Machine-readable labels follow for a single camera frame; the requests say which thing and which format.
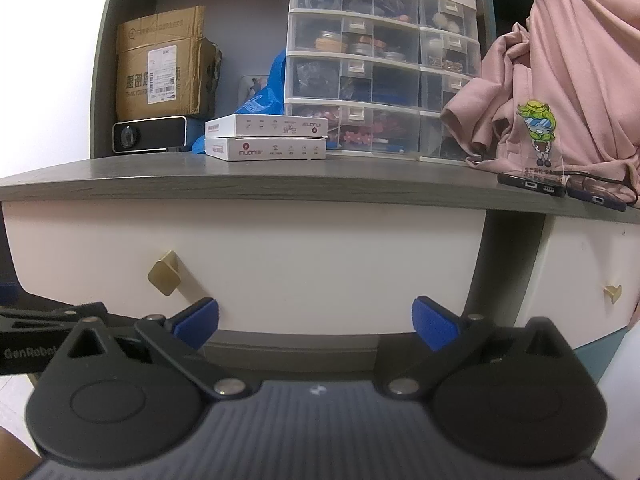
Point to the black and white projector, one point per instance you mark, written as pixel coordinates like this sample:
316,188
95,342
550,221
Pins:
147,134

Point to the large clear drawer organizer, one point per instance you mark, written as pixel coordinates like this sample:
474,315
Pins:
350,60

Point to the brown cardboard box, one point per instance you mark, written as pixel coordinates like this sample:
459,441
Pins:
160,65

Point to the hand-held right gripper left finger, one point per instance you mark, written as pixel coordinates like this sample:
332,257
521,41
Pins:
200,321

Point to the black phone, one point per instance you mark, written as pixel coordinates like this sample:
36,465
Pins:
530,185

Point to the pink cloth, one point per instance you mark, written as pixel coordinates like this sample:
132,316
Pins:
575,60

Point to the white side drawer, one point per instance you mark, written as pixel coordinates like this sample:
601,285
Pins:
575,270

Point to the white box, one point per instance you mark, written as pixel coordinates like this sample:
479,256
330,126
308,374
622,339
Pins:
265,149
267,125

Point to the blue phone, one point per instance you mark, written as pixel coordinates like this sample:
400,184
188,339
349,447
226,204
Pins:
595,197

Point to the blue plastic bag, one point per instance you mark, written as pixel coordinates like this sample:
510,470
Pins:
272,82

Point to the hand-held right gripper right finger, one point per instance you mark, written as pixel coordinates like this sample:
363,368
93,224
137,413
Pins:
434,322

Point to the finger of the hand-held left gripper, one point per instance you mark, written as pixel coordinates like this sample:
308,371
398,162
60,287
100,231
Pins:
35,325
55,310

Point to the white wall socket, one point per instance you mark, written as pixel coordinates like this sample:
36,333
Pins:
250,85

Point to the small gold knob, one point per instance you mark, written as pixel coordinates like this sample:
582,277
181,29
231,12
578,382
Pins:
612,292

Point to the small clear drawer organizer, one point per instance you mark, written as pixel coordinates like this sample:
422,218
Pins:
445,50

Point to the clear cartoon figure stand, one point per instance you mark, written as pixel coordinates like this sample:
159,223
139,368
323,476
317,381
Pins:
539,130

